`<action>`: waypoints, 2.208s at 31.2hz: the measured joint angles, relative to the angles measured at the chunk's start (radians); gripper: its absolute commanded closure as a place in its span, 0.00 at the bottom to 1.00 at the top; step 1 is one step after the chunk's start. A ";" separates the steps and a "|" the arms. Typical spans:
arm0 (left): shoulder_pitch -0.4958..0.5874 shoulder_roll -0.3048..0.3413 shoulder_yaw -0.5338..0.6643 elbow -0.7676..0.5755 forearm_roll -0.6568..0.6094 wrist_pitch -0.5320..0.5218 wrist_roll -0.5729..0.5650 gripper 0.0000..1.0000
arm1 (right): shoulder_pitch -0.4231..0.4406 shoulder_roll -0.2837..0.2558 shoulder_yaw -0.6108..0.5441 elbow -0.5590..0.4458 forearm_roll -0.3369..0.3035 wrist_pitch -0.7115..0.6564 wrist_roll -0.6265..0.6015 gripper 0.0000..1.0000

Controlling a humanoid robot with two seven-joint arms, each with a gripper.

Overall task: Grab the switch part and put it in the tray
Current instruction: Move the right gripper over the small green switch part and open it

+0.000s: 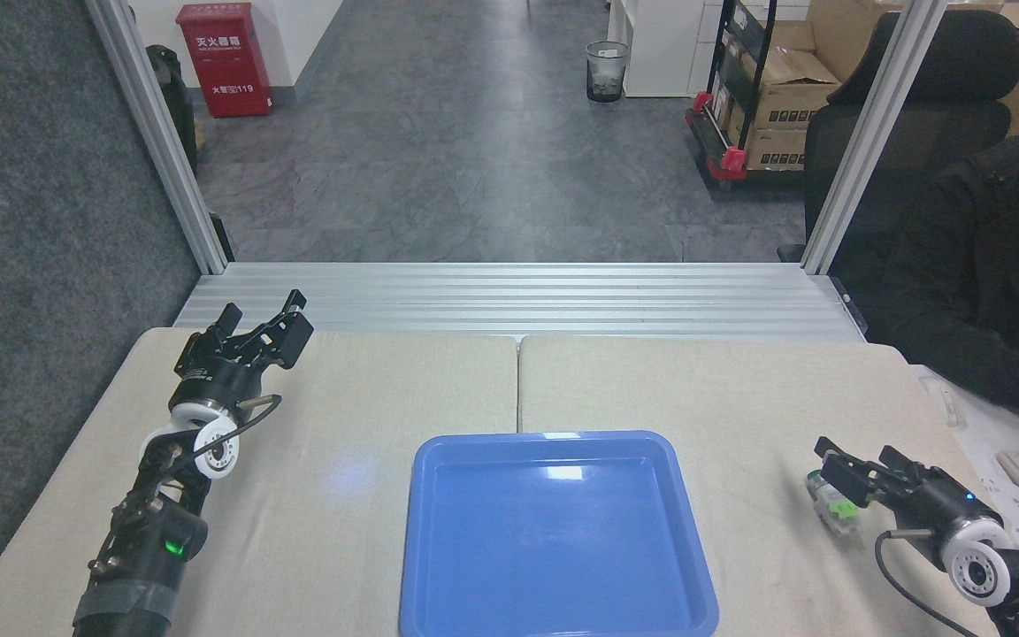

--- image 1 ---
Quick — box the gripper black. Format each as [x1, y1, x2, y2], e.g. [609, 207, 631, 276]
[814, 436, 1004, 542]
[173, 289, 315, 414]

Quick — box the blue plastic tray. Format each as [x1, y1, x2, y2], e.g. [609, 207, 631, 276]
[399, 430, 721, 637]

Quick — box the white power strip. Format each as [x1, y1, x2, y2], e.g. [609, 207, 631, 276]
[974, 476, 1019, 553]

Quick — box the person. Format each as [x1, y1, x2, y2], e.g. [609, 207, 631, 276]
[854, 133, 1019, 418]

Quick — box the grey felt partition panel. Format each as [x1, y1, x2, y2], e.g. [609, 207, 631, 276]
[0, 0, 203, 613]

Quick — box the red fire extinguisher box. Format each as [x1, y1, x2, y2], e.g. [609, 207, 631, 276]
[175, 2, 274, 119]

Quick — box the small cardboard box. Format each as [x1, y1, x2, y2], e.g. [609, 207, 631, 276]
[743, 127, 809, 173]

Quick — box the black cart with red corners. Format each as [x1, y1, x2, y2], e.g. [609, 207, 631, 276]
[685, 0, 809, 193]

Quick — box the black office chair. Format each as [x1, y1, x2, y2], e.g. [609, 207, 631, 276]
[778, 10, 1019, 266]

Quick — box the open cardboard box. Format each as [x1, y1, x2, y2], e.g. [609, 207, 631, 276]
[725, 19, 843, 134]

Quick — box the white cabinet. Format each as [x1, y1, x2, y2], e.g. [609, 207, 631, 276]
[606, 0, 733, 99]

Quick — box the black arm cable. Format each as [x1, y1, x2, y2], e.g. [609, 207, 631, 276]
[180, 393, 284, 470]
[872, 528, 981, 637]

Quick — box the silver aluminium post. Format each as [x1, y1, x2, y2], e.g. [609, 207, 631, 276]
[85, 0, 230, 276]
[801, 0, 949, 276]

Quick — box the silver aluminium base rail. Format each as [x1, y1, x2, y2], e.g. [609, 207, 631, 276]
[172, 261, 870, 344]

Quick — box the wire mesh waste bin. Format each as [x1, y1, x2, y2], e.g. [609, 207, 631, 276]
[585, 40, 632, 104]

